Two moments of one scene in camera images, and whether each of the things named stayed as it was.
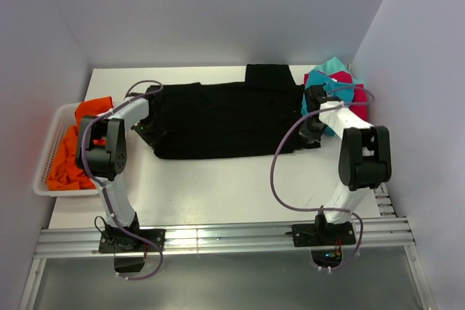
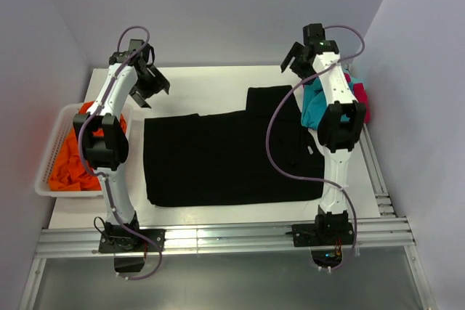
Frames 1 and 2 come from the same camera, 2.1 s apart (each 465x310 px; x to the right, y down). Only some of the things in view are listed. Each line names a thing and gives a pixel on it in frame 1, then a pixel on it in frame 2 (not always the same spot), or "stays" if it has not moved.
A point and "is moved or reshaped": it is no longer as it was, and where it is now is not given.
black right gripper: [310, 137] -> [296, 51]
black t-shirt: [263, 113] is moved or reshaped
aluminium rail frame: [392, 229] stays
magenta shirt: [360, 95] stays
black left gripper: [155, 140] -> [159, 83]
